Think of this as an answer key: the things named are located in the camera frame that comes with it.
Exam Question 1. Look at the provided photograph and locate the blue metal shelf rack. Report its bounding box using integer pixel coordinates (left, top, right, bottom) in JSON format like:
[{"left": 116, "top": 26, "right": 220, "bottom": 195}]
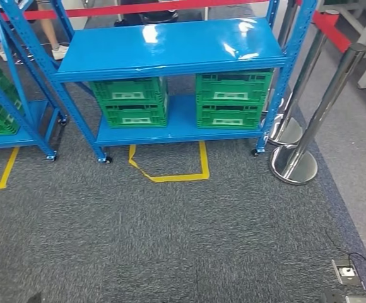
[
  {"left": 0, "top": 0, "right": 318, "bottom": 165},
  {"left": 0, "top": 0, "right": 68, "bottom": 162}
]

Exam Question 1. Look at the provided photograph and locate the black round stool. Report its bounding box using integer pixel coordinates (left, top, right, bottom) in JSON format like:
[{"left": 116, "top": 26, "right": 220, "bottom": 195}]
[{"left": 139, "top": 10, "right": 180, "bottom": 25}]

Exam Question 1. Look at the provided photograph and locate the red barrier belt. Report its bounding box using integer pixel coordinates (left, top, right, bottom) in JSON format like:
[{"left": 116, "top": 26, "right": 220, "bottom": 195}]
[
  {"left": 0, "top": 0, "right": 270, "bottom": 24},
  {"left": 296, "top": 0, "right": 352, "bottom": 54}
]

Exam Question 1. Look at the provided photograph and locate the chrome base stool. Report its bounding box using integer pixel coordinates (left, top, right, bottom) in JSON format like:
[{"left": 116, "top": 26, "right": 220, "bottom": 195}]
[{"left": 12, "top": 42, "right": 62, "bottom": 66}]

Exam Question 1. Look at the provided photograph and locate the steel floor socket box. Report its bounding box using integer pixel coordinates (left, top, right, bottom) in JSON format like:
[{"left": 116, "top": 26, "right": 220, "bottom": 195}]
[
  {"left": 319, "top": 290, "right": 366, "bottom": 303},
  {"left": 331, "top": 258, "right": 363, "bottom": 288}
]

